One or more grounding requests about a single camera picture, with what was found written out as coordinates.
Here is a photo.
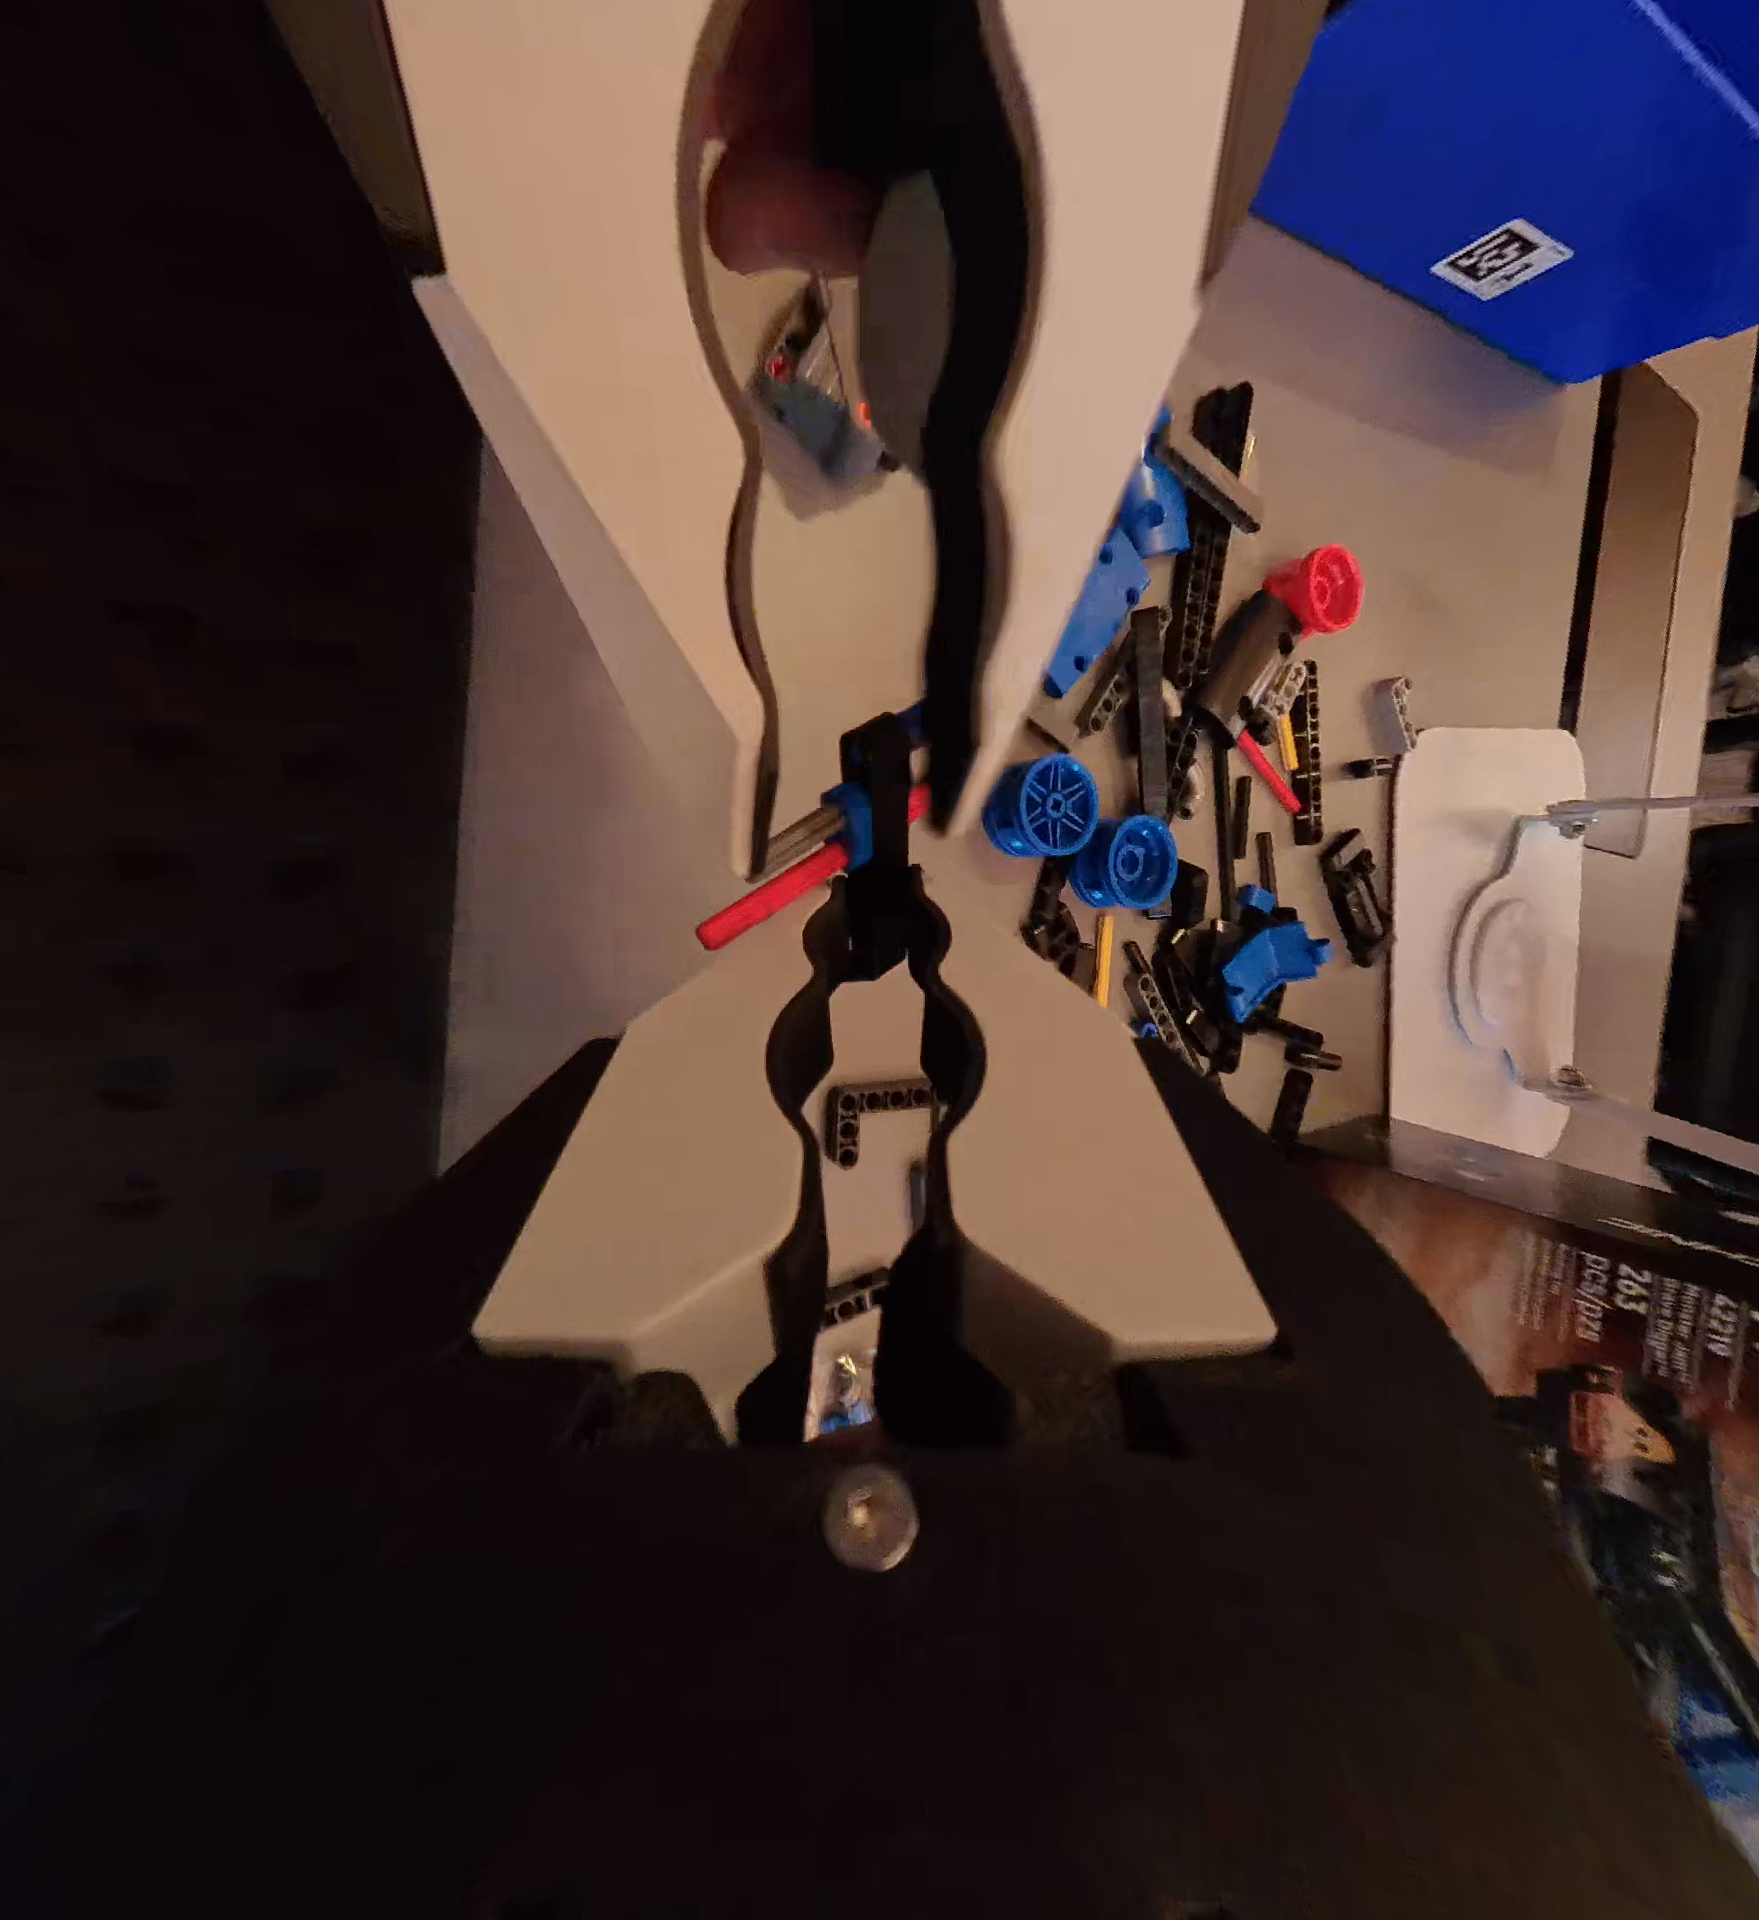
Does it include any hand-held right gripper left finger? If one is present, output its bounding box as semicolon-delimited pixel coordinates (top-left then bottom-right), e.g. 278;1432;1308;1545
471;878;880;1451

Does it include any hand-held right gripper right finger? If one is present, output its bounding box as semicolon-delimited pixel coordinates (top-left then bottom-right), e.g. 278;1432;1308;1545
872;878;1278;1451

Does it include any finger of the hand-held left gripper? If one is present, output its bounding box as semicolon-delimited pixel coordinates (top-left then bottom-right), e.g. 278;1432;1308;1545
805;0;1246;841
385;0;785;888

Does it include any grey desk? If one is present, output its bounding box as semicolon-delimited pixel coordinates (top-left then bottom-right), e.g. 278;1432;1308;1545
413;221;1759;1399

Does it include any person's left hand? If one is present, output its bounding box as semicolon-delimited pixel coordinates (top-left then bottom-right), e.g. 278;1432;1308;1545
707;0;883;277

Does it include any grey toy beam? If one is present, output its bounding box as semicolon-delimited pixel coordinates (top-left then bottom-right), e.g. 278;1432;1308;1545
1148;428;1262;530

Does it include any clear bag of toy parts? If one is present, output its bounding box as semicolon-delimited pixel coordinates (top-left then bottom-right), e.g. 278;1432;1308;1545
805;1342;880;1439

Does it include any blue curved toy panel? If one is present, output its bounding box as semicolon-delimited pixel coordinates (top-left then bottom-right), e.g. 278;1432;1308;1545
1128;404;1193;558

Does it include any blue toy wheel rim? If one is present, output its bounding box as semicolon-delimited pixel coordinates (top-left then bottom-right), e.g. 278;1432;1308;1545
1068;814;1178;910
982;755;1099;860

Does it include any blue flat toy panel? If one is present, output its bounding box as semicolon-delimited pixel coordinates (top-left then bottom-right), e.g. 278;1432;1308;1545
1041;527;1153;695

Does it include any red toy wheel rim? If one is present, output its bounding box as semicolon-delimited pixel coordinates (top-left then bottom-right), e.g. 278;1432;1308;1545
1264;542;1364;638

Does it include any black toy block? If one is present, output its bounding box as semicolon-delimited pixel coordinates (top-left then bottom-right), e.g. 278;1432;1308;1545
1194;591;1292;720

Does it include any blue plastic bin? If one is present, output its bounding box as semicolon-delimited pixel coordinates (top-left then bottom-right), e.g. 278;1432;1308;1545
1246;0;1759;384

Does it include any pile of black toy beams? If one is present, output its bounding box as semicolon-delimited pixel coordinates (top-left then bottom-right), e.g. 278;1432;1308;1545
1018;379;1407;1146

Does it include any black toy truck box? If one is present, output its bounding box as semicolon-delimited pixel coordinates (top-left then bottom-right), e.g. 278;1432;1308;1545
1314;1152;1759;1920

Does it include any black toy frame piece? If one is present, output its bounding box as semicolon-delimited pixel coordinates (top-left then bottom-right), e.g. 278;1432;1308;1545
1317;826;1398;967

